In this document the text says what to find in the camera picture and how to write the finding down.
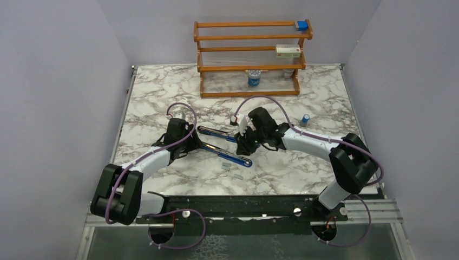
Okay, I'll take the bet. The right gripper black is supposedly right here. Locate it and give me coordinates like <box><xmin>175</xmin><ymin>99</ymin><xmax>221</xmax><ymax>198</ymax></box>
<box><xmin>234</xmin><ymin>125</ymin><xmax>266</xmax><ymax>157</ymax></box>

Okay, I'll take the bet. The blue stapler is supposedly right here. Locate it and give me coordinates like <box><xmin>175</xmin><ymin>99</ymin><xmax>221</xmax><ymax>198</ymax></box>
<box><xmin>197</xmin><ymin>125</ymin><xmax>253</xmax><ymax>168</ymax></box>

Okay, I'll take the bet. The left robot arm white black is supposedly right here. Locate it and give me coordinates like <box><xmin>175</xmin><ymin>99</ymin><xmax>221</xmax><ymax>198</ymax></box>
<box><xmin>90</xmin><ymin>118</ymin><xmax>201</xmax><ymax>225</ymax></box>

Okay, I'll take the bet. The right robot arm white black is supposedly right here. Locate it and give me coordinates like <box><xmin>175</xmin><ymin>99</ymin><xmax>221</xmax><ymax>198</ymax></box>
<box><xmin>230</xmin><ymin>107</ymin><xmax>378</xmax><ymax>220</ymax></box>

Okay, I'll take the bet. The small blue capped cylinder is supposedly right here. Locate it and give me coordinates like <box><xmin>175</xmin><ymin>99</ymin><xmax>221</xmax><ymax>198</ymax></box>
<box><xmin>299</xmin><ymin>114</ymin><xmax>310</xmax><ymax>127</ymax></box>

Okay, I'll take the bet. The blue white cup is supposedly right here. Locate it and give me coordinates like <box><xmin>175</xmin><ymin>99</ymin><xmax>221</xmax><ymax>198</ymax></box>
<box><xmin>247</xmin><ymin>70</ymin><xmax>261</xmax><ymax>87</ymax></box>

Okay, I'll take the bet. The white small jar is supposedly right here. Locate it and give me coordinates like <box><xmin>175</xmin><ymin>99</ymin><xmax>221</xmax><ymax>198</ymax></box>
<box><xmin>283</xmin><ymin>69</ymin><xmax>295</xmax><ymax>79</ymax></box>

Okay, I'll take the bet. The orange wooden shelf rack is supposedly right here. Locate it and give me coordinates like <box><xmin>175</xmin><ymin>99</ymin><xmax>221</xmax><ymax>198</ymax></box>
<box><xmin>193</xmin><ymin>19</ymin><xmax>313</xmax><ymax>98</ymax></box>

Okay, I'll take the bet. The white green carton box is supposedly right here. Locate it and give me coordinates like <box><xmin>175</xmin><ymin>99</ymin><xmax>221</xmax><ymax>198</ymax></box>
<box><xmin>275</xmin><ymin>44</ymin><xmax>301</xmax><ymax>59</ymax></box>

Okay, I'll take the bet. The blue box on top shelf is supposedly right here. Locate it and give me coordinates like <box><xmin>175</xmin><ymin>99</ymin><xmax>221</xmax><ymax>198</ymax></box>
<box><xmin>294</xmin><ymin>21</ymin><xmax>309</xmax><ymax>31</ymax></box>

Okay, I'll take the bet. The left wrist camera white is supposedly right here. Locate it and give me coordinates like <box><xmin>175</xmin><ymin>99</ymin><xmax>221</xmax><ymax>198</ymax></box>
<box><xmin>173</xmin><ymin>112</ymin><xmax>186</xmax><ymax>120</ymax></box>

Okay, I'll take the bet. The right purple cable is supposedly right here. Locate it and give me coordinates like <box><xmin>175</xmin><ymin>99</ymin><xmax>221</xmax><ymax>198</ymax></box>
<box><xmin>233</xmin><ymin>94</ymin><xmax>384</xmax><ymax>248</ymax></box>

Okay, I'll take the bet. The purple cable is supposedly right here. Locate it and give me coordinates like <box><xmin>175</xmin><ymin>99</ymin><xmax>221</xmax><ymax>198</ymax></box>
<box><xmin>104</xmin><ymin>102</ymin><xmax>207</xmax><ymax>251</ymax></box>
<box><xmin>233</xmin><ymin>94</ymin><xmax>384</xmax><ymax>248</ymax></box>

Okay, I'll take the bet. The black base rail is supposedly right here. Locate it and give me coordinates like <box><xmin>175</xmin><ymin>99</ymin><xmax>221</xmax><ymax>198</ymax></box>
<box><xmin>86</xmin><ymin>192</ymin><xmax>402</xmax><ymax>238</ymax></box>

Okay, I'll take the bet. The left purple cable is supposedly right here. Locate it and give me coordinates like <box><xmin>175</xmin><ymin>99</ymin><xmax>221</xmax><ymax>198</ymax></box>
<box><xmin>104</xmin><ymin>102</ymin><xmax>207</xmax><ymax>251</ymax></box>

